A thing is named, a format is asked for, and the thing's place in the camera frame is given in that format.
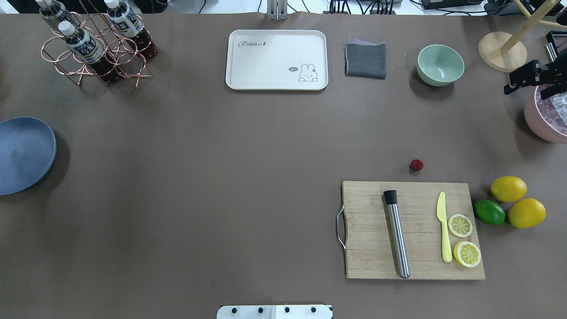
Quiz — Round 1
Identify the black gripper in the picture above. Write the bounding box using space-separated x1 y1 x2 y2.
504 60 567 100

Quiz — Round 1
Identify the small red strawberry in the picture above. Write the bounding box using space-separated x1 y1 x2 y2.
410 158 424 172

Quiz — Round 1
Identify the blue round plate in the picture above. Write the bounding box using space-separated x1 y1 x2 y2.
0 117 57 195

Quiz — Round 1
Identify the pink bowl with ice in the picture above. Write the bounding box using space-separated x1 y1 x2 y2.
524 84 567 144

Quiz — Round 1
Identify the wooden cup tree stand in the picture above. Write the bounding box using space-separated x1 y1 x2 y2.
478 0 566 73

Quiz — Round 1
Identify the green ceramic bowl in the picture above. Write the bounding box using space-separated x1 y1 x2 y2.
416 44 465 87

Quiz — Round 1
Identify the green lime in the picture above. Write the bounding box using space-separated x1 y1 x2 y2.
474 199 506 226

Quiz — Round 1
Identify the lemon half slice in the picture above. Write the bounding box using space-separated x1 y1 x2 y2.
447 214 473 238
452 241 482 267

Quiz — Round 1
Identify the grey folded cloth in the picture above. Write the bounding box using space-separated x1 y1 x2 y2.
344 39 387 79

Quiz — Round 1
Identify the steel muddler black tip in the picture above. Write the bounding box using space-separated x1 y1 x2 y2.
383 190 410 279

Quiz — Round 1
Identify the yellow plastic knife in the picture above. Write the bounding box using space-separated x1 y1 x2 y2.
436 191 452 263

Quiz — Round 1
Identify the wooden cutting board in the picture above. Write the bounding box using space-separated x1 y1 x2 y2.
342 180 485 280

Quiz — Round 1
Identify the cream rabbit tray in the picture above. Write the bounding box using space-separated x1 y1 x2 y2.
225 30 329 90

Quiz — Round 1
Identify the dark drink bottle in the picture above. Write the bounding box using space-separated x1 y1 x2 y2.
35 0 80 33
105 0 158 60
58 21 121 83

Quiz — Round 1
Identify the aluminium frame post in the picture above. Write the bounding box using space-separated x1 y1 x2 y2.
266 0 289 21

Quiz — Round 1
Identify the copper wire bottle rack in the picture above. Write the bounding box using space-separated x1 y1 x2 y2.
37 0 158 87

